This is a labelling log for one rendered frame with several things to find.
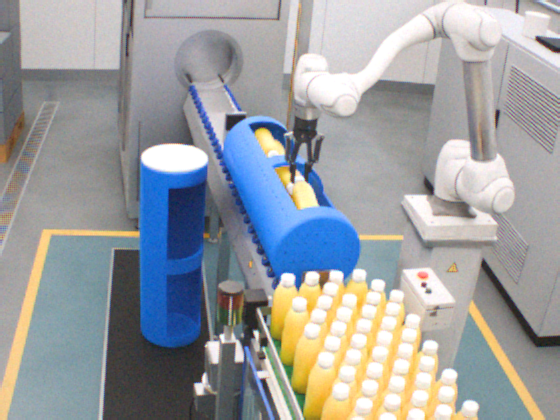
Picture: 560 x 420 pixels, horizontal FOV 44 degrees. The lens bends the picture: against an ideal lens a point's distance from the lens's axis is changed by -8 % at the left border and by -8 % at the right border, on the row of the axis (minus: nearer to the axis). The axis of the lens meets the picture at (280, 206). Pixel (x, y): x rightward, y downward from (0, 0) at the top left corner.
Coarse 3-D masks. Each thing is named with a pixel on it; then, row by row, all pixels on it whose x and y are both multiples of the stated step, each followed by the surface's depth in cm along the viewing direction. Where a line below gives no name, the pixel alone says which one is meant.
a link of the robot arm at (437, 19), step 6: (456, 0) 243; (462, 0) 244; (438, 6) 242; (444, 6) 238; (450, 6) 236; (426, 12) 242; (432, 12) 241; (438, 12) 239; (444, 12) 236; (432, 18) 240; (438, 18) 238; (438, 24) 239; (438, 30) 241; (444, 30) 238; (438, 36) 243; (444, 36) 242
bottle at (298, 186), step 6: (300, 180) 249; (294, 186) 247; (300, 186) 245; (306, 186) 245; (294, 192) 245; (300, 192) 243; (306, 192) 243; (312, 192) 244; (294, 198) 244; (300, 198) 241; (306, 198) 240; (312, 198) 241; (300, 204) 240; (306, 204) 239; (312, 204) 239; (318, 204) 241
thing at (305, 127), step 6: (294, 120) 241; (300, 120) 238; (306, 120) 238; (312, 120) 239; (294, 126) 242; (300, 126) 239; (306, 126) 239; (312, 126) 239; (294, 132) 242; (300, 132) 242; (306, 132) 243; (312, 132) 243; (306, 138) 244; (312, 138) 244
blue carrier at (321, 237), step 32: (256, 128) 302; (224, 160) 303; (256, 160) 268; (256, 192) 254; (320, 192) 271; (256, 224) 249; (288, 224) 227; (320, 224) 227; (352, 224) 233; (288, 256) 229; (320, 256) 232; (352, 256) 235
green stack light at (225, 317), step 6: (216, 312) 185; (222, 312) 182; (228, 312) 181; (234, 312) 181; (240, 312) 183; (216, 318) 185; (222, 318) 182; (228, 318) 182; (234, 318) 182; (240, 318) 184; (222, 324) 183; (228, 324) 183; (234, 324) 183
